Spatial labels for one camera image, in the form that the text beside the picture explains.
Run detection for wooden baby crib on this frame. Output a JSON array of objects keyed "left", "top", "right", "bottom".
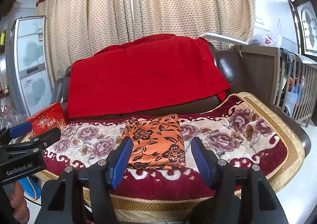
[{"left": 232, "top": 45, "right": 316, "bottom": 125}]

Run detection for red gift box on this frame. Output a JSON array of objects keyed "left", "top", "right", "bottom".
[{"left": 25, "top": 102, "right": 68, "bottom": 138}]

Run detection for beige dotted curtain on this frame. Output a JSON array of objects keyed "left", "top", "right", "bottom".
[{"left": 35, "top": 0, "right": 255, "bottom": 82}]

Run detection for orange black floral garment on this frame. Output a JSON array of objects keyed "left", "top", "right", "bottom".
[{"left": 122, "top": 114, "right": 185, "bottom": 170}]

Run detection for white plastic bag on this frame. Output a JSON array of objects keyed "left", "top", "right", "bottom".
[{"left": 248, "top": 18, "right": 283, "bottom": 48}]

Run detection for person's left hand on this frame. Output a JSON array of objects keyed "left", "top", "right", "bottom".
[{"left": 10, "top": 181, "right": 30, "bottom": 224}]

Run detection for blue bag on floor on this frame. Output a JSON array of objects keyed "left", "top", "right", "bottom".
[{"left": 18, "top": 177, "right": 41, "bottom": 201}]

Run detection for white standing air conditioner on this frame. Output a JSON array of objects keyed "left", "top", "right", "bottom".
[{"left": 7, "top": 16, "right": 53, "bottom": 116}]

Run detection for white board on crib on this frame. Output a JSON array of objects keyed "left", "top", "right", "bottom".
[{"left": 200, "top": 32, "right": 248, "bottom": 45}]

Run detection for dark brown leather sofa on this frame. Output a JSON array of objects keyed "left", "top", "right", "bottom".
[{"left": 50, "top": 41, "right": 312, "bottom": 158}]

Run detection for red velvet blanket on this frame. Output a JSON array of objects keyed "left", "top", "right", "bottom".
[{"left": 66, "top": 34, "right": 230, "bottom": 119}]

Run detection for floral plush blanket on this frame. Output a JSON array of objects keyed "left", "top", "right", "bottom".
[{"left": 36, "top": 92, "right": 305, "bottom": 222}]

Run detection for dark framed glass door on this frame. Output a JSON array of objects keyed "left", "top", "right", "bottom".
[{"left": 287, "top": 0, "right": 316, "bottom": 57}]

